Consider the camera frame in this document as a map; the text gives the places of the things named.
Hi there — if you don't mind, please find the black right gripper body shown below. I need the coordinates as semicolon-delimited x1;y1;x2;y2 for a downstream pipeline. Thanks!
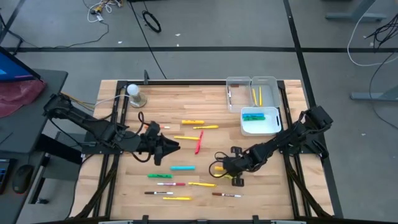
222;152;251;180

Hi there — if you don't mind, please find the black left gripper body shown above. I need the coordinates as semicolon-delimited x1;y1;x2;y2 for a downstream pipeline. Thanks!
136;132;164;158

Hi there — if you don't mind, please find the slim pink highlighter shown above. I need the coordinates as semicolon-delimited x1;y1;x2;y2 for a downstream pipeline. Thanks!
194;129;205;156

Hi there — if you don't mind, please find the brown marker with white end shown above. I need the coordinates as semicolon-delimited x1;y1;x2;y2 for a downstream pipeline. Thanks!
211;192;243;198

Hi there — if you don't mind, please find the white plastic bin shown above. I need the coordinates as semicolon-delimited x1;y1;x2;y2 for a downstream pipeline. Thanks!
239;106;283;137

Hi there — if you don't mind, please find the clear plastic divided bin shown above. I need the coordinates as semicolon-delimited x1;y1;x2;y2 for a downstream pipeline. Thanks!
225;75;282;113

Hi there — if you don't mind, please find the white bulb brass lamp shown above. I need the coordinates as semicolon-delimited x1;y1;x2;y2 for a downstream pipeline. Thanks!
126;83;148;109

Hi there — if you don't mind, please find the dark grey desk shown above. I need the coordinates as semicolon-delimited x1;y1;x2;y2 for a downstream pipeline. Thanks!
0;68;69;224

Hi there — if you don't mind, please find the black computer mouse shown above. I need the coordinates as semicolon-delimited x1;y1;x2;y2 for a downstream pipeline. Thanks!
11;164;35;195

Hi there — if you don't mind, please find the red cloth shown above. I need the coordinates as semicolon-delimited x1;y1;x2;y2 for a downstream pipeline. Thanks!
0;78;48;119

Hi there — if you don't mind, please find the grey desk leg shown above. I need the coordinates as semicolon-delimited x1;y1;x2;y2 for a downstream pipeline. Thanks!
325;0;389;23
350;83;398;102

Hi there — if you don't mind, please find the black keyboard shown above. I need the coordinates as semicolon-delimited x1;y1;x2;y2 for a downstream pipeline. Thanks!
0;157;11;195

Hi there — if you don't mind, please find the black computer monitor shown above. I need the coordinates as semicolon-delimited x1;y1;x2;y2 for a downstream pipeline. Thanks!
0;45;42;83

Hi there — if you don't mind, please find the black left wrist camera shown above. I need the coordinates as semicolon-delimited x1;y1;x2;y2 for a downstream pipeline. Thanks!
146;120;161;135

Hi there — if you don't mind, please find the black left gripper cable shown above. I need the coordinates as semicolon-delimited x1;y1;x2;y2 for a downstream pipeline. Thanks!
129;111;156;163

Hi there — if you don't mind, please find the white lamp cord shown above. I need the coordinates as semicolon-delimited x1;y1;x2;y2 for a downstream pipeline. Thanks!
94;94;131;109

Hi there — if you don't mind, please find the black aluminium table frame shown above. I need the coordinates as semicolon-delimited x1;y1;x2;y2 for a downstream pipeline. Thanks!
70;79;345;224

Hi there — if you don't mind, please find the yellow wire bundle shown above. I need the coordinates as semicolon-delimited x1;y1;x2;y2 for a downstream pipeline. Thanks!
60;91;96;110

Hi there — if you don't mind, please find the long black floor cable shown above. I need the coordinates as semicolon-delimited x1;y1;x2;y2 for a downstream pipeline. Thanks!
128;0;168;80

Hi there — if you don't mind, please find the coiled black cable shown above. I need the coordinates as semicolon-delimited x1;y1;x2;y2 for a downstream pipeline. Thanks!
142;10;162;34

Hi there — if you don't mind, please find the white and yellow cable bundle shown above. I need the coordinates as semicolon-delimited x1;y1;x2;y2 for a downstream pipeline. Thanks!
86;0;123;24

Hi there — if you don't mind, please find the white floor cable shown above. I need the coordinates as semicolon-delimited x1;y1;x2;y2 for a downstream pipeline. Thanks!
347;0;398;67

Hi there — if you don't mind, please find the black cable bundle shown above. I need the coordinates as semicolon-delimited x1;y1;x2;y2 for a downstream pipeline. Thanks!
364;14;398;50

